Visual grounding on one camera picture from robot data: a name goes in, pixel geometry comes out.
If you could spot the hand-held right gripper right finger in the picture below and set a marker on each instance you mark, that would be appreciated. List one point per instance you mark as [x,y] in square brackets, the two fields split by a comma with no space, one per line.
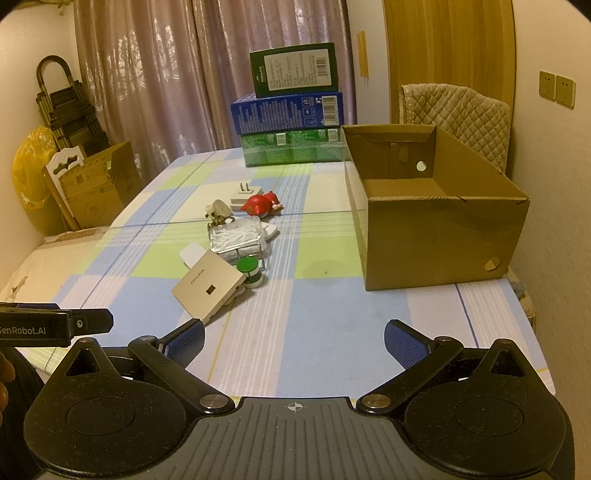
[406,344]

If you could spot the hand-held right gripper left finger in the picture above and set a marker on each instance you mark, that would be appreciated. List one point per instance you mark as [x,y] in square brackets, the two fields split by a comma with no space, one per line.
[184,342]

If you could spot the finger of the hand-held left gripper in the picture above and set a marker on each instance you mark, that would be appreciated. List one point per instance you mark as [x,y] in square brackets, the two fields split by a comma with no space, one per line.
[37,305]
[94,321]

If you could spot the cardboard box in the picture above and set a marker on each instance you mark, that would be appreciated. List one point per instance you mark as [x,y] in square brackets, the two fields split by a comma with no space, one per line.
[415,240]

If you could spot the bag of white plastic pieces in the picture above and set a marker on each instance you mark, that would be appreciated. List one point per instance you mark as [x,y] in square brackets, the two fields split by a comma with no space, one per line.
[235,236]

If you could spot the red toy figure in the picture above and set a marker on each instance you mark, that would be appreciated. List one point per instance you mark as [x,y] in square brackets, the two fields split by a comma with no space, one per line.
[261,204]

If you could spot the person's left hand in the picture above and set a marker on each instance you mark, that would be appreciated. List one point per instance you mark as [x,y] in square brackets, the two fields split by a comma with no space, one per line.
[5,371]

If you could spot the gold flat router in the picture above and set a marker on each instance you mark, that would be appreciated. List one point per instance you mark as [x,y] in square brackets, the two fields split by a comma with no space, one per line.
[207,286]

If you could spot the white card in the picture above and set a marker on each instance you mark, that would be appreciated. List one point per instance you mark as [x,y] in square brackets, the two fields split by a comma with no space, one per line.
[194,254]

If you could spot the small green capped bottle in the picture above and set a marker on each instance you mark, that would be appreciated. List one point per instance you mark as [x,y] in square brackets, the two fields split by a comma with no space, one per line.
[249,270]

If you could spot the yellow plastic bag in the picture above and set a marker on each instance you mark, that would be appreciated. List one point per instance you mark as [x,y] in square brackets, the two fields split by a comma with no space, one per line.
[32,184]

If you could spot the brown shipping carton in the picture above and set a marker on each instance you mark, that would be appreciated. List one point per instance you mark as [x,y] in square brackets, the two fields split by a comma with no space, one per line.
[101,184]

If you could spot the white carved wooden board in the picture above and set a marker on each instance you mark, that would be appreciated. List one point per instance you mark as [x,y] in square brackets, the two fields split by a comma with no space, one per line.
[64,161]

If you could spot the white power adapter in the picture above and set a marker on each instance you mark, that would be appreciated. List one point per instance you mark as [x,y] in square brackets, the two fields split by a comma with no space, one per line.
[247,196]

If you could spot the black folding trolley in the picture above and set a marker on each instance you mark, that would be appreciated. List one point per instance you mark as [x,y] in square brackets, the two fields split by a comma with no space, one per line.
[69,110]

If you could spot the green plastic-wrapped carton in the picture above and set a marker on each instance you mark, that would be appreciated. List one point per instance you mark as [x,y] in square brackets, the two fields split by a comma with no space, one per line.
[291,150]

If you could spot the beige quilted cover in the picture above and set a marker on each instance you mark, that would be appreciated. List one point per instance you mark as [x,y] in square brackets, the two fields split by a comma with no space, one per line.
[466,120]

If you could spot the blue carton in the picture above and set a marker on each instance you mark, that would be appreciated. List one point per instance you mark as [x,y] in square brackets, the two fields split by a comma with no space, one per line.
[281,113]

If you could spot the mauve curtain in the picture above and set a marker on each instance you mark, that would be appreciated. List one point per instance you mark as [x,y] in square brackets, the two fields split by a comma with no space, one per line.
[184,78]

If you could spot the dark green carton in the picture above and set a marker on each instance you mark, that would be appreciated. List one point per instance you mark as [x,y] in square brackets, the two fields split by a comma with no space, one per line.
[295,71]

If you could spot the wooden wall panel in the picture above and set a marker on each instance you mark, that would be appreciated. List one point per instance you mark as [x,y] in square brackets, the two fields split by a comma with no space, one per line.
[443,55]

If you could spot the yellow wall strip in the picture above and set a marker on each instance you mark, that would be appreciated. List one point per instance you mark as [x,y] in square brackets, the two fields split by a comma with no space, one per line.
[362,55]

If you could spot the beige wall socket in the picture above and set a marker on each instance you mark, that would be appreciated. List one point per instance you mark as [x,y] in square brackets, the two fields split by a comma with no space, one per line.
[565,91]
[547,86]

